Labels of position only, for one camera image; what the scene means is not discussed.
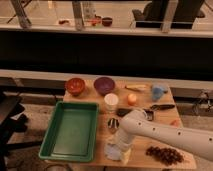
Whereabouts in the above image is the small black tin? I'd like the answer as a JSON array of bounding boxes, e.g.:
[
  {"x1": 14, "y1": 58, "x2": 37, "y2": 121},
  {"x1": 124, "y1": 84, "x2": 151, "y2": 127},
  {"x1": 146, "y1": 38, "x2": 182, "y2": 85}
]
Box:
[{"x1": 145, "y1": 110, "x2": 154, "y2": 121}]

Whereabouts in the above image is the black handled tool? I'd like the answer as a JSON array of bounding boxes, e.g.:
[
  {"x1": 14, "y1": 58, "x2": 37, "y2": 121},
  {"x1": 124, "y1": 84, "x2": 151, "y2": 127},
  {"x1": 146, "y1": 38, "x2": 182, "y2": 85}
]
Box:
[{"x1": 150, "y1": 104, "x2": 175, "y2": 111}]

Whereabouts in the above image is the light blue towel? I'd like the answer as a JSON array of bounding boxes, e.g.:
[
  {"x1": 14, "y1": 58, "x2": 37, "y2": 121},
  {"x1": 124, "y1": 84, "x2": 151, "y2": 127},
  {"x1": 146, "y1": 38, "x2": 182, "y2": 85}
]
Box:
[{"x1": 104, "y1": 141, "x2": 121, "y2": 161}]

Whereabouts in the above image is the red chili pepper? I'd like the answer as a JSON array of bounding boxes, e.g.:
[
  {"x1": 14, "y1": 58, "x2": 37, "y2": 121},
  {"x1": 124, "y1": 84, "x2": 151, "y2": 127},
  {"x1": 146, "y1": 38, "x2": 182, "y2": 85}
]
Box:
[{"x1": 170, "y1": 120, "x2": 180, "y2": 127}]

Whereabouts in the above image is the small metal cup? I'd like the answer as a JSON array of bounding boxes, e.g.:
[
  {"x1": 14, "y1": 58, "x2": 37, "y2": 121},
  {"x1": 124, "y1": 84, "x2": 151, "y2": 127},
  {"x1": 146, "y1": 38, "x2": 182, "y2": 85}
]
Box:
[{"x1": 107, "y1": 118, "x2": 119, "y2": 130}]

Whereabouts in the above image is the bunch of dark grapes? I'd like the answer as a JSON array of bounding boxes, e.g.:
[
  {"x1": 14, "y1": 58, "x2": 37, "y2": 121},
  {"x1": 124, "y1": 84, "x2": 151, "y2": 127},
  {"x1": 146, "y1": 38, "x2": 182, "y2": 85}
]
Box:
[{"x1": 146, "y1": 146, "x2": 184, "y2": 166}]

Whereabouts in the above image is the black rectangular block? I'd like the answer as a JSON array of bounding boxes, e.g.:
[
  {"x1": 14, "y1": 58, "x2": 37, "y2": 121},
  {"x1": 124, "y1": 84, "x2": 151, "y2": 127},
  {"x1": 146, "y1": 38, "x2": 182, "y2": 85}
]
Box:
[{"x1": 116, "y1": 108, "x2": 131, "y2": 117}]

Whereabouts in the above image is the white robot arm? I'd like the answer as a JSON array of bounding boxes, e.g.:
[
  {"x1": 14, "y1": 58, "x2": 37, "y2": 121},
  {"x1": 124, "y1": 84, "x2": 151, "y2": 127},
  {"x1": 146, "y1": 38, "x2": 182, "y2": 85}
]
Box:
[{"x1": 114, "y1": 109, "x2": 213, "y2": 161}]

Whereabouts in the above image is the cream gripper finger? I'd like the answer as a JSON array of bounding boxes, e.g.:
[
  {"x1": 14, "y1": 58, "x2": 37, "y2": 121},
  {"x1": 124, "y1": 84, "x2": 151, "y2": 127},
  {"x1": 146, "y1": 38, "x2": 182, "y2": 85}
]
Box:
[{"x1": 121, "y1": 150, "x2": 131, "y2": 164}]

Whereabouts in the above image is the yellow banana piece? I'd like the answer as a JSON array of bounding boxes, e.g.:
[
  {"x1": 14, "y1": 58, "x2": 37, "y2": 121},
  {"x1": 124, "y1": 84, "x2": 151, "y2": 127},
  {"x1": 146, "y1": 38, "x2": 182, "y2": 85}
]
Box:
[{"x1": 125, "y1": 85, "x2": 146, "y2": 91}]

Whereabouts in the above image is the red bowl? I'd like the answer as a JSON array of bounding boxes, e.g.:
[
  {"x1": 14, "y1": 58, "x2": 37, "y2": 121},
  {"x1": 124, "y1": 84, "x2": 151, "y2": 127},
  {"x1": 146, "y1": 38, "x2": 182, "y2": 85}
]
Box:
[{"x1": 65, "y1": 78, "x2": 85, "y2": 96}]

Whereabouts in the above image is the dark bowl on far table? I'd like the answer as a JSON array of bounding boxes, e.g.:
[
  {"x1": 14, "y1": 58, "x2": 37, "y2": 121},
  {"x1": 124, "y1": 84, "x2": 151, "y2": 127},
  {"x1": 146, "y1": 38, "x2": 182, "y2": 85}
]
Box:
[{"x1": 102, "y1": 17, "x2": 113, "y2": 27}]

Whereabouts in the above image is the black office chair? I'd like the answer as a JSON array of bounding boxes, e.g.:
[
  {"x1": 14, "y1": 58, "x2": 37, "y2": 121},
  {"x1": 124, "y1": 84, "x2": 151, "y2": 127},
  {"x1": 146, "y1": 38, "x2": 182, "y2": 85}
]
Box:
[{"x1": 132, "y1": 0, "x2": 205, "y2": 29}]

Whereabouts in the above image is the white paper cup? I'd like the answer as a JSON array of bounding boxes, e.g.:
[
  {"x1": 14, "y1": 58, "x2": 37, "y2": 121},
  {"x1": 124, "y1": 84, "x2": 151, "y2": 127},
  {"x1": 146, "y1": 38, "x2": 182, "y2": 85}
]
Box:
[{"x1": 104, "y1": 93, "x2": 119, "y2": 112}]

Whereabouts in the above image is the green plastic tray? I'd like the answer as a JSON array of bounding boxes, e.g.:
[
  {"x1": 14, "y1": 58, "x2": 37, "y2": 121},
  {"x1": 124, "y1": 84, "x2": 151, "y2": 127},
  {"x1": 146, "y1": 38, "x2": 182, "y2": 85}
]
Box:
[{"x1": 39, "y1": 101, "x2": 99, "y2": 162}]

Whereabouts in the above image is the orange round fruit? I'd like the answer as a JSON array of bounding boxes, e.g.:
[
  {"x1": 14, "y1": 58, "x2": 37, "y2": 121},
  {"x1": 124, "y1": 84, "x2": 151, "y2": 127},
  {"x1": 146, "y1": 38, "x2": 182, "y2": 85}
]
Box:
[{"x1": 127, "y1": 93, "x2": 137, "y2": 105}]

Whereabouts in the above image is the black equipment at left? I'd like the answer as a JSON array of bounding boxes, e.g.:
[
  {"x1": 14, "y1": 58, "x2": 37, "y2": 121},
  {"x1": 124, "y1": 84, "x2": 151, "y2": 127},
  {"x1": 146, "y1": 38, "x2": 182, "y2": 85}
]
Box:
[{"x1": 0, "y1": 91, "x2": 25, "y2": 171}]

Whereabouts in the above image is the purple bowl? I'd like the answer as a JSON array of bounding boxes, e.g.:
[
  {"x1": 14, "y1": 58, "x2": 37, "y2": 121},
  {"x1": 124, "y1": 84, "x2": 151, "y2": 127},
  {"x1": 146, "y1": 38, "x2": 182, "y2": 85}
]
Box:
[{"x1": 94, "y1": 77, "x2": 115, "y2": 96}]

